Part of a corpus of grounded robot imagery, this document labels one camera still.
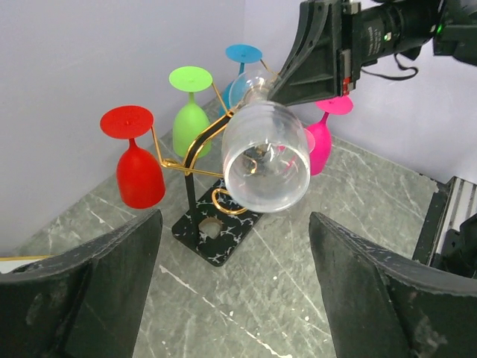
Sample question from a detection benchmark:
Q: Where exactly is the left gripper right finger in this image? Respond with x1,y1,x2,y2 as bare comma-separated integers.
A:
309,212,476,357

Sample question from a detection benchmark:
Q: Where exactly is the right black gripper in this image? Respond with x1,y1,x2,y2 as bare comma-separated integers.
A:
268,1,361,106

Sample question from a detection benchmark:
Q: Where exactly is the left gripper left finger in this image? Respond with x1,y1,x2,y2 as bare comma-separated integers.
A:
1,209,162,357

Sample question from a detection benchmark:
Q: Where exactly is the blue plastic wine glass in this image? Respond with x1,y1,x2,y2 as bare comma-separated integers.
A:
218,43,262,117

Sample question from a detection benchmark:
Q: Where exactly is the magenta plastic wine glass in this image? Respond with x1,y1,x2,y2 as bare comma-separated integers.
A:
307,95,353,176

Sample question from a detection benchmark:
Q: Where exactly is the clear wine glass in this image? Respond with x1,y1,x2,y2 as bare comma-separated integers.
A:
221,69,311,213

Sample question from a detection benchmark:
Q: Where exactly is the green plastic wine glass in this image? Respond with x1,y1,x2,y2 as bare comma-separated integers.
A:
168,66,212,158

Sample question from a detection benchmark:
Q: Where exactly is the red plastic wine glass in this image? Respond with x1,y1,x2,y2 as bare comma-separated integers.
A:
100,105,165,210

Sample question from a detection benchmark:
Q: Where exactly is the gold wine glass rack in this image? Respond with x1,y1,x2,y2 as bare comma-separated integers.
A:
150,58,284,267

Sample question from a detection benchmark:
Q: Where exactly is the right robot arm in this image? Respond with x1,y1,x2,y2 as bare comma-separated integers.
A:
268,1,476,278

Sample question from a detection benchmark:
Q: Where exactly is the gold framed whiteboard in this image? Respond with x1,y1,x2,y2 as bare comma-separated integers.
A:
0,255,51,274

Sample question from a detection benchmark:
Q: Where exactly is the aluminium mounting rail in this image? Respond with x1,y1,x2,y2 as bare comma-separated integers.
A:
411,175,477,269

